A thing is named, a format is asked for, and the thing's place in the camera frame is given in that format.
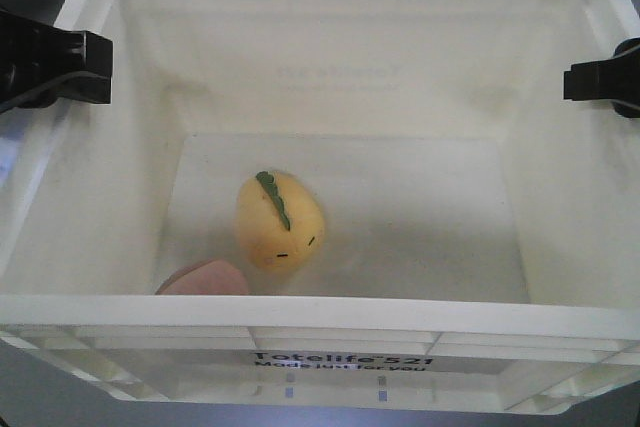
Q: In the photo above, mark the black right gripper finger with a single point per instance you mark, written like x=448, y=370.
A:
x=615, y=79

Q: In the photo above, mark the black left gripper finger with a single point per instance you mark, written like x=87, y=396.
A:
x=41, y=64

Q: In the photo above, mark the white plastic tote box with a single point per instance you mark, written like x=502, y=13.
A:
x=482, y=233

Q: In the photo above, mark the yellow egg plush green stripe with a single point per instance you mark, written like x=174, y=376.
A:
x=279, y=225

